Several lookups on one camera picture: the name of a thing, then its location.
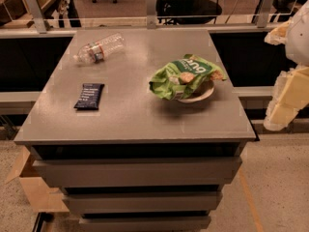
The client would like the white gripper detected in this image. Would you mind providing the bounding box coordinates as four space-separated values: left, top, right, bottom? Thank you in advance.
264 0 309 131

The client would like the cardboard box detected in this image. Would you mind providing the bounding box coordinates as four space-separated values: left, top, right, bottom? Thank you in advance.
5 147 69 213

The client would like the green rice chip bag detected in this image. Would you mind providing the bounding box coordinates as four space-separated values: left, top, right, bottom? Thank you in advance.
149 54 227 101

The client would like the dark blue snack bar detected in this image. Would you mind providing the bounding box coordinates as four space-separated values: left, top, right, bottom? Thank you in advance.
74 83 104 110

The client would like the clear plastic water bottle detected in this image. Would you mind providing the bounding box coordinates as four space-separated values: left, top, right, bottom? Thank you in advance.
73 33 126 65

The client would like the grey drawer cabinet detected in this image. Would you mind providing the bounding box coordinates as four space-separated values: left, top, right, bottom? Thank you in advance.
15 29 255 232

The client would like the metal railing with posts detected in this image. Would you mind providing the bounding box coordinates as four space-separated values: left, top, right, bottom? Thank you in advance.
0 0 281 39

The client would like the white paper bowl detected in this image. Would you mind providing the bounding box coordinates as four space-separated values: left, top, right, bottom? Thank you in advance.
181 80 214 103

